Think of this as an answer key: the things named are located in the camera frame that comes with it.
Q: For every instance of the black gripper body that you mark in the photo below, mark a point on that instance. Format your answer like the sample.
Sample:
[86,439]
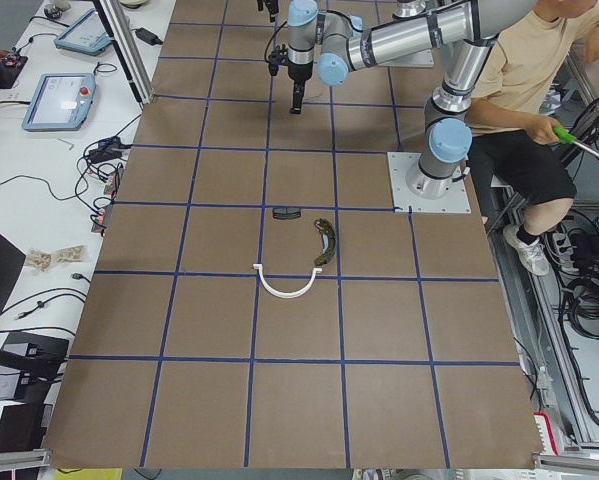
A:
[297,74]

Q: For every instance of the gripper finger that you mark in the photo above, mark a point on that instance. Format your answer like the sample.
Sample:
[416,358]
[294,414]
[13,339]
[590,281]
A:
[294,108]

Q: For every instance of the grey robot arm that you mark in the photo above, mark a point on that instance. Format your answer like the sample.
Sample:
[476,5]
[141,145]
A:
[335,45]
[471,27]

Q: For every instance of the dark grey brake pad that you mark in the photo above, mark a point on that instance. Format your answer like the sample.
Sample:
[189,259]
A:
[286,213]

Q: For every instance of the olive metal brake shoe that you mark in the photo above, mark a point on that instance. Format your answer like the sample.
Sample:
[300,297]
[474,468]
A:
[329,241]

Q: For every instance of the black power adapter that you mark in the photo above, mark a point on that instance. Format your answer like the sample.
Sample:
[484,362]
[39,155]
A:
[148,36]

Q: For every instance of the white curved plastic part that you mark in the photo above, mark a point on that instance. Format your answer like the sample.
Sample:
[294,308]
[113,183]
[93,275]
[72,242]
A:
[286,288]

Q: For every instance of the teach pendant tablet far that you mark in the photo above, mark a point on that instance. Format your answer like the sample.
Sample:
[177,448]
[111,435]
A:
[86,35]

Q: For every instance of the teach pendant tablet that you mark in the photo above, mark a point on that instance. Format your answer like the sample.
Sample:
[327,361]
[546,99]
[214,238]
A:
[61,102]
[86,35]

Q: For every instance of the person in beige shirt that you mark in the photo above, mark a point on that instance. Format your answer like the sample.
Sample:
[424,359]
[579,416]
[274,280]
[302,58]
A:
[511,138]

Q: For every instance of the teach pendant tablet near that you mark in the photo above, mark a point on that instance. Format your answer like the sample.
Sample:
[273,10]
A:
[61,102]

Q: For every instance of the aluminium frame post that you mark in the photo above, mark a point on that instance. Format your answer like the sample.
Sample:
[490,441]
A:
[119,32]

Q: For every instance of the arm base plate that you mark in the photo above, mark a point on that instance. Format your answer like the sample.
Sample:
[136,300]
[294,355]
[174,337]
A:
[414,192]

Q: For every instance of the green handled tool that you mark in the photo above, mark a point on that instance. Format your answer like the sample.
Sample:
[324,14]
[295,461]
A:
[572,144]

